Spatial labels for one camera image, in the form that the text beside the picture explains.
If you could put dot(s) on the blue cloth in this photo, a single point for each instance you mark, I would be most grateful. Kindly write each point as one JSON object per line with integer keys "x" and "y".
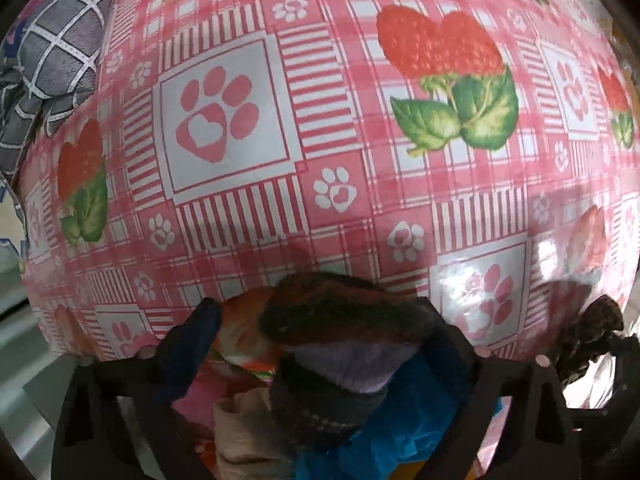
{"x": 400, "y": 425}

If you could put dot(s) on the grey plaid blanket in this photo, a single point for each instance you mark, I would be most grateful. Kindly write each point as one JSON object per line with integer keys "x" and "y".
{"x": 55, "y": 55}

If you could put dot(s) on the brown fuzzy sock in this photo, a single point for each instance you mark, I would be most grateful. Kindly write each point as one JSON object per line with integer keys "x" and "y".
{"x": 340, "y": 330}

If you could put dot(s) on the orange cloth piece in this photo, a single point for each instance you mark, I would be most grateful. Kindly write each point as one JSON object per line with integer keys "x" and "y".
{"x": 245, "y": 330}

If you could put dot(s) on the leopard print scrunchie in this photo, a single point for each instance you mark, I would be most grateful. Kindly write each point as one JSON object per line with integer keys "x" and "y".
{"x": 585, "y": 335}

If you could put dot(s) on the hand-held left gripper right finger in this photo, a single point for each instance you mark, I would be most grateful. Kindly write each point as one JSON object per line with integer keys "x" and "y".
{"x": 452, "y": 355}

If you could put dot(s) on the pink cloth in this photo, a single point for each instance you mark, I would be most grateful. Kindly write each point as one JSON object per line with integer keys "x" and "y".
{"x": 200, "y": 400}

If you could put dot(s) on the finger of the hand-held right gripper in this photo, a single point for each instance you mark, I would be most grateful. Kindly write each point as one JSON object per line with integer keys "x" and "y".
{"x": 622, "y": 346}

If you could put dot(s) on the beige cloth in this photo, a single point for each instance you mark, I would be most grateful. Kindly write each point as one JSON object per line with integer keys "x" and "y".
{"x": 245, "y": 435}

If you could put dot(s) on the pink strawberry print tablecloth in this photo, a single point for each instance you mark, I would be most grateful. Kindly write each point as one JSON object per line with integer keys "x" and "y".
{"x": 350, "y": 110}

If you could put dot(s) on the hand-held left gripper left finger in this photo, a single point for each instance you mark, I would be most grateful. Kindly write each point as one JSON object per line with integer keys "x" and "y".
{"x": 192, "y": 345}

